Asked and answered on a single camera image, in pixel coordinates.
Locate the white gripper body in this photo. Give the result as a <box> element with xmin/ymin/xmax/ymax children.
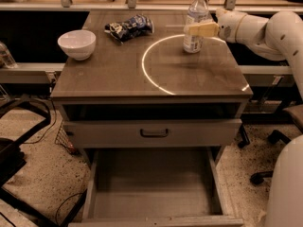
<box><xmin>216</xmin><ymin>8</ymin><xmax>246</xmax><ymax>44</ymax></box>

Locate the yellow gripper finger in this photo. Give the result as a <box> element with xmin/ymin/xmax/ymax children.
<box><xmin>184</xmin><ymin>22</ymin><xmax>219</xmax><ymax>37</ymax></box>

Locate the clear plastic water bottle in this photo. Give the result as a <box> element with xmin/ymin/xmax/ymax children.
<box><xmin>183</xmin><ymin>0</ymin><xmax>211</xmax><ymax>53</ymax></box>

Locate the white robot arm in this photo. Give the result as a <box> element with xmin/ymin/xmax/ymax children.
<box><xmin>184</xmin><ymin>9</ymin><xmax>303</xmax><ymax>227</ymax></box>

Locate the white bowl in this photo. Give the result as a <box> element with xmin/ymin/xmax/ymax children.
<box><xmin>58</xmin><ymin>29</ymin><xmax>97</xmax><ymax>61</ymax></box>

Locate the plastic bottle at left edge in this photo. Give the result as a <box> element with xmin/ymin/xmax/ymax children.
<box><xmin>0</xmin><ymin>42</ymin><xmax>18</xmax><ymax>69</ymax></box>

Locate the blue crumpled chip bag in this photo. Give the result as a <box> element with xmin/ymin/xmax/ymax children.
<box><xmin>104</xmin><ymin>14</ymin><xmax>154</xmax><ymax>44</ymax></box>

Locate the grey drawer cabinet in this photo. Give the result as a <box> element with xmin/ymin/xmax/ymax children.
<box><xmin>50</xmin><ymin>9</ymin><xmax>254</xmax><ymax>227</ymax></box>

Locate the black office chair right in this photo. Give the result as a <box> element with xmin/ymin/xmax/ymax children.
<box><xmin>238</xmin><ymin>104</ymin><xmax>303</xmax><ymax>185</ymax></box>

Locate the open bottom drawer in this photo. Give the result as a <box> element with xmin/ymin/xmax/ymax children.
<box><xmin>68</xmin><ymin>148</ymin><xmax>243</xmax><ymax>227</ymax></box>

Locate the middle drawer with black handle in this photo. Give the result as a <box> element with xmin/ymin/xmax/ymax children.
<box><xmin>63</xmin><ymin>119</ymin><xmax>241</xmax><ymax>148</ymax></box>

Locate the wire mesh basket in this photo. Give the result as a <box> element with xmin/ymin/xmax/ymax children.
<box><xmin>55</xmin><ymin>123</ymin><xmax>79</xmax><ymax>155</ymax></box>

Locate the black floor cable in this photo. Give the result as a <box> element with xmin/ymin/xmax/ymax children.
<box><xmin>54</xmin><ymin>191</ymin><xmax>84</xmax><ymax>226</ymax></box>

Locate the black chair frame left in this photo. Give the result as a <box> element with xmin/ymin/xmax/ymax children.
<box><xmin>0</xmin><ymin>95</ymin><xmax>87</xmax><ymax>227</ymax></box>

